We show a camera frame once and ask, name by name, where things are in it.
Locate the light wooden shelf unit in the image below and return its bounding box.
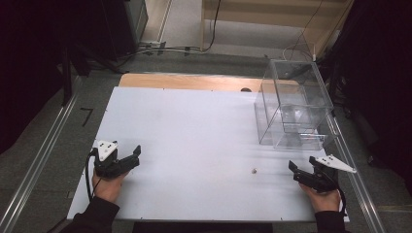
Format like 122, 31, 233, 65
199, 0, 356, 60

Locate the clear acrylic drawer box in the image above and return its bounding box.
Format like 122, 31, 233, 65
253, 58, 335, 151

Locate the bundle of floor cables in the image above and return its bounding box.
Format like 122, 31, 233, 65
116, 40, 205, 66

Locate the person's right hand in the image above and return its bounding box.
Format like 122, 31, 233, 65
298, 183, 342, 214

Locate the dark curtain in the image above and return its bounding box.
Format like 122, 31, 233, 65
324, 0, 412, 195
0, 0, 105, 155

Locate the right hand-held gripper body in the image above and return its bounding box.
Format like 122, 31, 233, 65
292, 153, 358, 194

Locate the person's left hand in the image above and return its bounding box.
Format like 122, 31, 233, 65
91, 168, 130, 204

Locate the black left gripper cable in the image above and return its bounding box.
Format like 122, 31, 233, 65
84, 147, 103, 202

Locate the black hanging cable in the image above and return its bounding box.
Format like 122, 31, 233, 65
200, 0, 223, 52

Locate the black cabinet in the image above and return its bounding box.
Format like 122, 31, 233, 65
96, 0, 150, 62

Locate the clear acrylic drawer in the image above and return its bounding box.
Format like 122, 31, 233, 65
274, 121, 328, 151

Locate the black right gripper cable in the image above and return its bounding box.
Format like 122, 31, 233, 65
336, 186, 348, 217

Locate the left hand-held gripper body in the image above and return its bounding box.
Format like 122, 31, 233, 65
92, 139, 130, 180

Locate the black metal stand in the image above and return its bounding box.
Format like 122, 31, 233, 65
59, 45, 82, 107

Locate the aluminium floor rail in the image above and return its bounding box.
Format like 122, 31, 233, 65
0, 76, 86, 233
325, 111, 388, 233

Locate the thin dark cable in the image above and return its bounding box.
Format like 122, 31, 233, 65
281, 0, 325, 62

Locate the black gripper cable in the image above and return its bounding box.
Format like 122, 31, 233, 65
336, 186, 348, 217
84, 147, 103, 202

